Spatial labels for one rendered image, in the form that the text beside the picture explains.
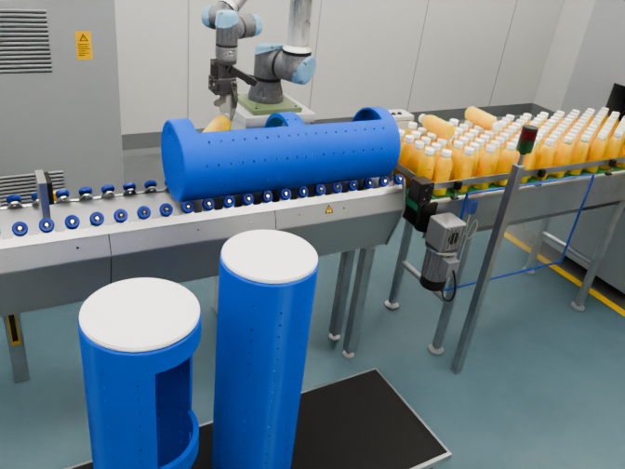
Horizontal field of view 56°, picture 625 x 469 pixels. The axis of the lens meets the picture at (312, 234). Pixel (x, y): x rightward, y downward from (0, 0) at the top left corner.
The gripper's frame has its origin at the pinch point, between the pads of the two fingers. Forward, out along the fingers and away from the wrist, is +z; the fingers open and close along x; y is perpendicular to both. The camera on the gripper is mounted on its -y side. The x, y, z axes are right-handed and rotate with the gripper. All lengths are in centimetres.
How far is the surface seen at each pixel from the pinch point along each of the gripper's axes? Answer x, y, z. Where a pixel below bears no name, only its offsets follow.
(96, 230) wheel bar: 16, 52, 29
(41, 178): 7, 65, 14
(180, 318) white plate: 83, 44, 19
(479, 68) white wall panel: -270, -384, 66
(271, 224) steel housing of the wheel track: 18.5, -9.9, 37.0
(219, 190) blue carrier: 17.7, 10.2, 20.3
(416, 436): 76, -51, 109
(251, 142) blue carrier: 16.4, -1.4, 4.5
